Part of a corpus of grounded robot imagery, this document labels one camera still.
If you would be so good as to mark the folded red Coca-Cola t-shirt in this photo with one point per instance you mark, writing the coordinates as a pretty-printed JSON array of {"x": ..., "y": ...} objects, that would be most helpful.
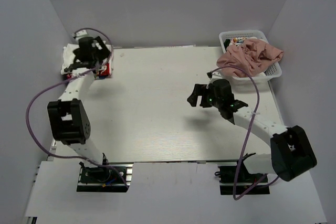
[{"x": 104, "y": 72}]

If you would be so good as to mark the pink t-shirt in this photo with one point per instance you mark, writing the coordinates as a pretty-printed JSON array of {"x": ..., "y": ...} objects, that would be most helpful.
[{"x": 251, "y": 58}]

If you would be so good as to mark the white t-shirt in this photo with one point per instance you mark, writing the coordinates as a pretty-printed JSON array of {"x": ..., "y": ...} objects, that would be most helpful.
[{"x": 68, "y": 55}]

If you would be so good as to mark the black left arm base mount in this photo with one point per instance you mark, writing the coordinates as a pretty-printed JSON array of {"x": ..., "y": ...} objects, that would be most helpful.
[{"x": 103, "y": 180}]

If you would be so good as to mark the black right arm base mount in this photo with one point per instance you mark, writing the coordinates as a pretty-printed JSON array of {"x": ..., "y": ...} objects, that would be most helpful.
[{"x": 226, "y": 175}]

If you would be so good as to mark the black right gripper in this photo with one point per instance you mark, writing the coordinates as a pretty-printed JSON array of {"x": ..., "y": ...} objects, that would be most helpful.
[{"x": 203, "y": 96}]

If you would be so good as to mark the colourful garment in basket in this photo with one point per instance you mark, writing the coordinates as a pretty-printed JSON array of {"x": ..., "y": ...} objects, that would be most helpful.
[{"x": 234, "y": 41}]

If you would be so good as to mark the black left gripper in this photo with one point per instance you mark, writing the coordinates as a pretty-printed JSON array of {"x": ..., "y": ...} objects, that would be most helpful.
[{"x": 102, "y": 48}]

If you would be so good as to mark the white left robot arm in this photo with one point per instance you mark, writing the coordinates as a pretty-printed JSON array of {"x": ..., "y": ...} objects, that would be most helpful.
[{"x": 68, "y": 119}]

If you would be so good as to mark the white plastic laundry basket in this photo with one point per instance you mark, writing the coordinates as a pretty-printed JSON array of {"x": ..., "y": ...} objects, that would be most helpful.
[{"x": 273, "y": 71}]

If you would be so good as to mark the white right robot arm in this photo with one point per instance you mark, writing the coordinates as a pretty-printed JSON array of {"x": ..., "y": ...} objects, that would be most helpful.
[{"x": 290, "y": 154}]

